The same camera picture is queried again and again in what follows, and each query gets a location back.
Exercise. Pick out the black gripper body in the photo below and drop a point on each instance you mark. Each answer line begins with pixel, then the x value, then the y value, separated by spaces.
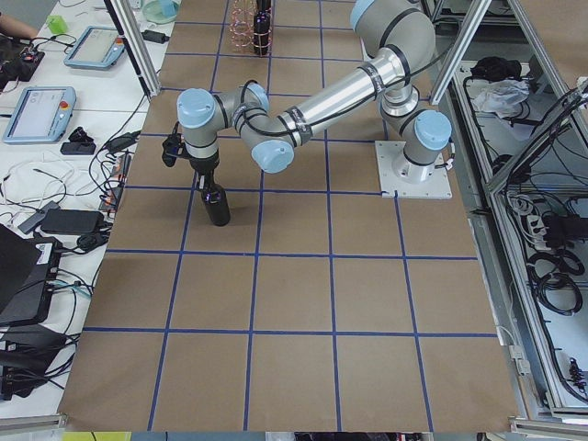
pixel 203 165

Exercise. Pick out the dark wine bottle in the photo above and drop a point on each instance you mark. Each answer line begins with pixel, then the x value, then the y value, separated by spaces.
pixel 262 27
pixel 215 202

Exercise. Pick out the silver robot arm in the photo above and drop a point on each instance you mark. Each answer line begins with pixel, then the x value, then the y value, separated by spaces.
pixel 399 40

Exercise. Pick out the dark wine bottle in basket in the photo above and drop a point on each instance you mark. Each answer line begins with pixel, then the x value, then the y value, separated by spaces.
pixel 262 27

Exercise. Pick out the black power adapter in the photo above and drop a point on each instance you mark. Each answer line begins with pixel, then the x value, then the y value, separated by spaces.
pixel 155 36

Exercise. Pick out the far blue teach pendant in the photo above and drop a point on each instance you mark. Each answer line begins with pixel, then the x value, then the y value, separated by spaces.
pixel 97 49

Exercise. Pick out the blue teach pendant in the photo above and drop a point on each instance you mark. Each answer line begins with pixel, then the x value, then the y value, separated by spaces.
pixel 97 49
pixel 42 115

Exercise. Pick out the green glass bowl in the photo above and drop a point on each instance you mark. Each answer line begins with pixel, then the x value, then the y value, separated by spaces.
pixel 160 11

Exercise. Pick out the near blue teach pendant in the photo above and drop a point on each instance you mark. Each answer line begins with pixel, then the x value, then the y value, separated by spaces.
pixel 42 115

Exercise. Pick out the black laptop computer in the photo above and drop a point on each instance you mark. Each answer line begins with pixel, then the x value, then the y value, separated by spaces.
pixel 27 268

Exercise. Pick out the green plastic cup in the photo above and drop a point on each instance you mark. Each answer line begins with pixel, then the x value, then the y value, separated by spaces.
pixel 56 24

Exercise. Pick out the copper wire wine basket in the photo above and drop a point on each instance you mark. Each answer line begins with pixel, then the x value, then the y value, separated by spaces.
pixel 241 26

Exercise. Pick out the aluminium frame post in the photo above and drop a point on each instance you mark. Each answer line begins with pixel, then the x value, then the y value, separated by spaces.
pixel 127 27

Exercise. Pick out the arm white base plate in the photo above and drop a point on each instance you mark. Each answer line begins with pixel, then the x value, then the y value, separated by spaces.
pixel 399 178

